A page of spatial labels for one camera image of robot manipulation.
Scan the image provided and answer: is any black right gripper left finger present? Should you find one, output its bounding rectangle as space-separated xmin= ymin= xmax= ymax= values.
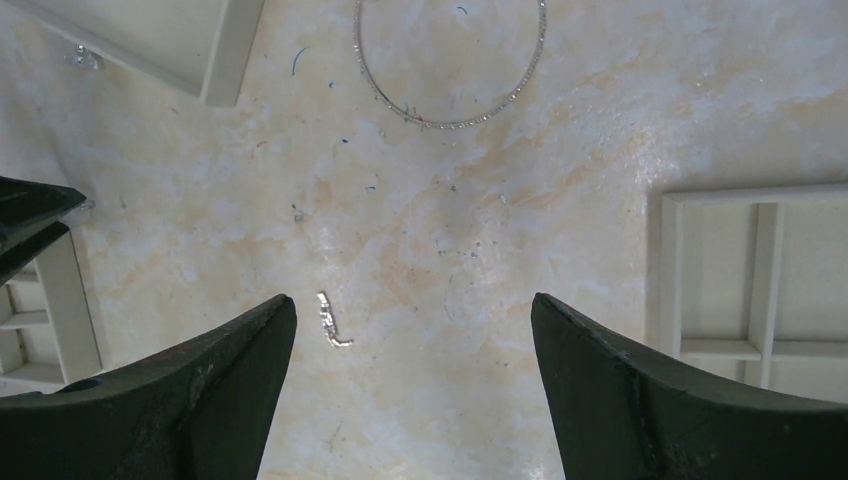
xmin=1 ymin=295 xmax=297 ymax=479

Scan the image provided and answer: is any shallow beige open tray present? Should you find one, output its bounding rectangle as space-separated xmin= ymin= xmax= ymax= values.
xmin=8 ymin=0 xmax=264 ymax=107

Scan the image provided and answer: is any beige ring-slot tray left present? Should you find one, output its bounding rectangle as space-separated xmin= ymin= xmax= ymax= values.
xmin=1 ymin=232 xmax=103 ymax=393

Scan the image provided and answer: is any beige compartment tray right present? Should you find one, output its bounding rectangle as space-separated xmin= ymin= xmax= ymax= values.
xmin=655 ymin=184 xmax=847 ymax=402

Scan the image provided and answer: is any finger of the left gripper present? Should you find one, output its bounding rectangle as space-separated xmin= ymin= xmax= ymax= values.
xmin=1 ymin=177 xmax=87 ymax=254
xmin=1 ymin=222 xmax=70 ymax=285

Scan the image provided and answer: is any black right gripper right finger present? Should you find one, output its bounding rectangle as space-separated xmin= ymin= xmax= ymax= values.
xmin=531 ymin=293 xmax=847 ymax=479

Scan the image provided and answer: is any silver pearl-tipped bangle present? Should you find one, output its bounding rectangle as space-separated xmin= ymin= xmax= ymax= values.
xmin=353 ymin=0 xmax=547 ymax=130

